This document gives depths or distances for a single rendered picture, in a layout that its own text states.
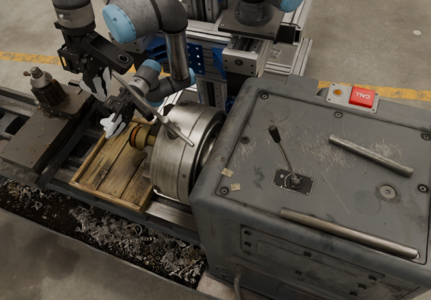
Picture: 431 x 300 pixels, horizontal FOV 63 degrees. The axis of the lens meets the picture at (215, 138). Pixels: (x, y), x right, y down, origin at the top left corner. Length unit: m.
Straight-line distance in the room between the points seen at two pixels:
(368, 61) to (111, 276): 2.41
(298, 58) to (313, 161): 1.82
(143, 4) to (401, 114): 0.78
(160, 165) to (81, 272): 1.37
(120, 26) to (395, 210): 0.86
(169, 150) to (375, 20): 2.81
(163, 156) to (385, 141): 0.58
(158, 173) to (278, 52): 1.87
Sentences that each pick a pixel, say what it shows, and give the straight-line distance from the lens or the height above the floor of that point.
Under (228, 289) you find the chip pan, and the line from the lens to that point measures 1.50.
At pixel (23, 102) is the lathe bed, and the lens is 1.85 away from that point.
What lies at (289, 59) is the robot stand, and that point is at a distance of 2.68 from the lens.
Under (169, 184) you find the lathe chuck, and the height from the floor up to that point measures 1.13.
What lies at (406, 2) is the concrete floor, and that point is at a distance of 3.81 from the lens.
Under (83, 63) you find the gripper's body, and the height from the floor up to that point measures 1.49.
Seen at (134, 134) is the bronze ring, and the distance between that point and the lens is 1.16.
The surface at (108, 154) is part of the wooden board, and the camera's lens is 1.43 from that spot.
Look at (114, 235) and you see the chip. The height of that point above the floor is 0.60.
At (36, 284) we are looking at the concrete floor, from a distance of 2.36.
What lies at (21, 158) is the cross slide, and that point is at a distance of 1.46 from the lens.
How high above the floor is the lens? 2.01
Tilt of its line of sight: 55 degrees down
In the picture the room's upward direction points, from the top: 7 degrees counter-clockwise
